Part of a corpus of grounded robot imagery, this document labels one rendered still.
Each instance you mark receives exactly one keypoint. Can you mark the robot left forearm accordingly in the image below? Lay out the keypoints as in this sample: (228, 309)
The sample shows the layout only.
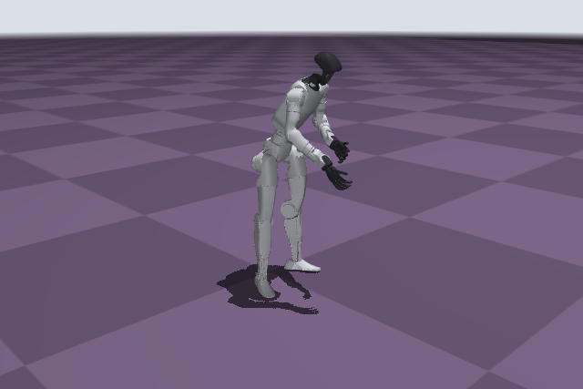
(326, 133)

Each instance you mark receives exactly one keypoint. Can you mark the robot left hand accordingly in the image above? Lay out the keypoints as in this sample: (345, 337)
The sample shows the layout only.
(339, 149)

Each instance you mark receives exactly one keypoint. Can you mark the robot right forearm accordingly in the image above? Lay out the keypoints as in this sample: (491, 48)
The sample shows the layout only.
(306, 148)

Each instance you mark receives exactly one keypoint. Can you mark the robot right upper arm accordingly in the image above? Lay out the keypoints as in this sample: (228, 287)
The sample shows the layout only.
(294, 101)

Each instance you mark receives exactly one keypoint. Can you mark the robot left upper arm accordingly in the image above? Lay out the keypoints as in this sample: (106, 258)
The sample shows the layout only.
(320, 117)

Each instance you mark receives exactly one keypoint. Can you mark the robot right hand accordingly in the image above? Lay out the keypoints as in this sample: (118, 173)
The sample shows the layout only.
(333, 174)

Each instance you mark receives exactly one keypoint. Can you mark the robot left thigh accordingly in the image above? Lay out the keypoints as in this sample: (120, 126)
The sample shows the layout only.
(297, 179)

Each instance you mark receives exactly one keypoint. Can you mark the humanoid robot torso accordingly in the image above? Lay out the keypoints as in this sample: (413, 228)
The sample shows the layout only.
(280, 147)

